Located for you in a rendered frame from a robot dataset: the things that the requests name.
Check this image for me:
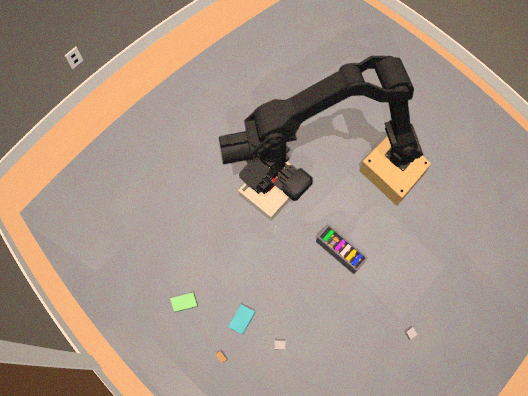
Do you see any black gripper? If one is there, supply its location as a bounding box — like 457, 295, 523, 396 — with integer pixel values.
246, 145, 313, 201

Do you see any light green rectangular block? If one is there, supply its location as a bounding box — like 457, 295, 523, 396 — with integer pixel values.
171, 293, 198, 312

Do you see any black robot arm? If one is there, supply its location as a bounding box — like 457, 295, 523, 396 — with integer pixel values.
219, 55, 423, 194

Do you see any turquoise rectangular block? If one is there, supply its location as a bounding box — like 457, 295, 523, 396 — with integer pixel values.
228, 304, 255, 334

